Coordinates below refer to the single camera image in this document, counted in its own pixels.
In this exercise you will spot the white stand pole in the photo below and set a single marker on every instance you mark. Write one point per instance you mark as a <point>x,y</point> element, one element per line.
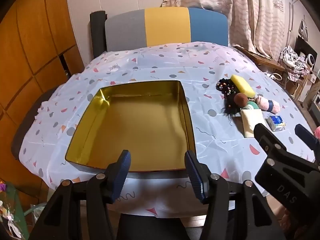
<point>291,17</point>

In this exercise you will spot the gold tin box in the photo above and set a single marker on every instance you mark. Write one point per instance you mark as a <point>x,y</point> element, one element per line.
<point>140,130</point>

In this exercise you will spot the yellow sponge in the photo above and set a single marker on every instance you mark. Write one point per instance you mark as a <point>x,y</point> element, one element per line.
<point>242,85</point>

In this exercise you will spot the wooden wardrobe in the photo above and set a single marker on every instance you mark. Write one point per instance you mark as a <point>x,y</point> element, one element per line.
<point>30,42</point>

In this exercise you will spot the brown pompom ball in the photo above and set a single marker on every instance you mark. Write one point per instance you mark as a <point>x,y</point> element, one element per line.
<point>240,99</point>

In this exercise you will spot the pile of clothes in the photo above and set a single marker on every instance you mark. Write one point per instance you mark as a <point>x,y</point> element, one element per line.
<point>293,62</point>

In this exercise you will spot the flower bouquet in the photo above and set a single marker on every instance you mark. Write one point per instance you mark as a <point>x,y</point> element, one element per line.
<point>10,205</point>

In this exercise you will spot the white round fan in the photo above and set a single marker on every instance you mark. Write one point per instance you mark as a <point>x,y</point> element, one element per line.
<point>310,60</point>

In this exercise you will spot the black monitor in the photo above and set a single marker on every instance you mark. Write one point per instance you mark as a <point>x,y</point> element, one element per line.
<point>301,45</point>

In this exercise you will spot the pink rolled towel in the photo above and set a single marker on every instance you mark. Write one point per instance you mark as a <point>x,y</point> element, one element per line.
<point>265,103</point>

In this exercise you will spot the pink patterned curtain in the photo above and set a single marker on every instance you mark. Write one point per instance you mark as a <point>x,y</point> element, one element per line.
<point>250,17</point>

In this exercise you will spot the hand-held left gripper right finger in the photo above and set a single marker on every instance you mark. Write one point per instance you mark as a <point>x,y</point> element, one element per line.
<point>195,175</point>

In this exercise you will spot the cream folded cloth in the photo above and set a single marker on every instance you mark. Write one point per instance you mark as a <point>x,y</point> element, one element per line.
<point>252,122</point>

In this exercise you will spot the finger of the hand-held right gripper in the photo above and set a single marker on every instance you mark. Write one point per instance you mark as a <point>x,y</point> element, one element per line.
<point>306,135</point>
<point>265,135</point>

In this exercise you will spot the blue tissue packet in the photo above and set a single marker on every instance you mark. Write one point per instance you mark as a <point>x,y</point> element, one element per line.
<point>275,123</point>

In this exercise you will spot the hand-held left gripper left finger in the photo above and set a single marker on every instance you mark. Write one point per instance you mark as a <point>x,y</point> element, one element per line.
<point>122,172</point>

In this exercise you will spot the printed plastic tablecloth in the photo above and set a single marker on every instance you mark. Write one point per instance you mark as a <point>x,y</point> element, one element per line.
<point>162,62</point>

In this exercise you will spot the wooden side table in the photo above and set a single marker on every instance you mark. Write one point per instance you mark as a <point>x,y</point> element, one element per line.
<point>260,57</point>

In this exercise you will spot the black chair seat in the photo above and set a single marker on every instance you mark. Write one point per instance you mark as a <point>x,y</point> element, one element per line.
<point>150,227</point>

